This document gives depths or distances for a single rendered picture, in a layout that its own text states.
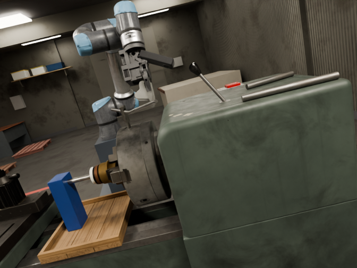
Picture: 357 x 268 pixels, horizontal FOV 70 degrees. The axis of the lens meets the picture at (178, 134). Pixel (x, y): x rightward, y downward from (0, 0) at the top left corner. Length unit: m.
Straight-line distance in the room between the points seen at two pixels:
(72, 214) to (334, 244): 0.97
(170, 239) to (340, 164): 0.61
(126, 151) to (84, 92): 9.58
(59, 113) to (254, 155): 10.15
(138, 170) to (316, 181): 0.57
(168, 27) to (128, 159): 9.71
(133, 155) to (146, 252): 0.37
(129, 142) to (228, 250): 0.50
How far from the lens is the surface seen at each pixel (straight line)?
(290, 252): 1.03
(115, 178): 0.91
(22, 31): 7.66
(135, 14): 0.94
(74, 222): 1.16
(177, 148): 0.76
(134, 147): 0.87
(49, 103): 10.77
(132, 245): 1.00
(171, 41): 10.41
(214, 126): 0.75
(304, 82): 0.84
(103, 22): 1.39
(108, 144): 1.51
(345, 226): 1.05
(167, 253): 1.02
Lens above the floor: 1.41
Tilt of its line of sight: 15 degrees down
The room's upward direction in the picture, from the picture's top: 15 degrees counter-clockwise
